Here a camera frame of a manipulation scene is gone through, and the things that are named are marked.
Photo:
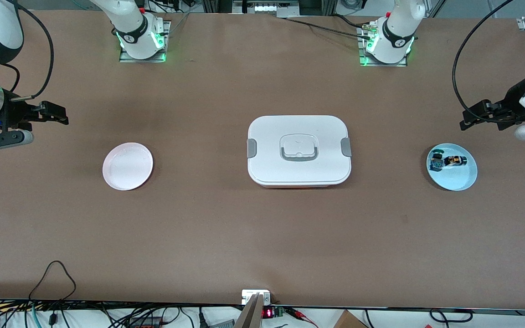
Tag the orange push button switch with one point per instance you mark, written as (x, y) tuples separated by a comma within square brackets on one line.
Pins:
[(455, 160)]

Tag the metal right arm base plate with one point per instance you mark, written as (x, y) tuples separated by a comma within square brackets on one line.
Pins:
[(166, 43)]

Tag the left robotiq gripper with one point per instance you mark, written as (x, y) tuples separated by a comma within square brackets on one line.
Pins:
[(508, 106)]

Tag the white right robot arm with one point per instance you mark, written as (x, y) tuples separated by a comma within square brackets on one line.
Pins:
[(137, 32)]

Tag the green blue button switch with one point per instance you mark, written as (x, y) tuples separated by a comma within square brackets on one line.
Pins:
[(436, 164)]

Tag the red clip lead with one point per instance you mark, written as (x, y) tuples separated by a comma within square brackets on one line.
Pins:
[(301, 315)]

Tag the small white socket box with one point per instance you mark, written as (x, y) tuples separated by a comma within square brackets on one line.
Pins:
[(249, 294)]

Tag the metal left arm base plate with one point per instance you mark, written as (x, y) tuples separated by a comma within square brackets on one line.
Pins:
[(362, 50)]

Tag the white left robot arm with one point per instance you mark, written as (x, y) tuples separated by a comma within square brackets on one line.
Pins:
[(397, 32)]

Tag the grey metal bar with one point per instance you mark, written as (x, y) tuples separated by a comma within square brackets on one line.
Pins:
[(249, 316)]

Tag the pale pink round plate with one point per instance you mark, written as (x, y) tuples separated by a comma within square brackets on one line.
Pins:
[(128, 166)]

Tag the brown cardboard box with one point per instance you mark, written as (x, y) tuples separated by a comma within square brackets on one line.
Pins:
[(349, 321)]

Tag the silver box with lights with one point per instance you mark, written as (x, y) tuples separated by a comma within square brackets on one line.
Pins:
[(267, 7)]

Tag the right robotiq gripper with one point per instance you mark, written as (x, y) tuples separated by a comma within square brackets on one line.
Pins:
[(15, 115)]

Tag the light blue round plate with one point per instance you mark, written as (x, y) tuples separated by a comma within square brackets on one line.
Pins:
[(460, 177)]

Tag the red digit display module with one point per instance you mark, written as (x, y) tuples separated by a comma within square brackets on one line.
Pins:
[(268, 313)]

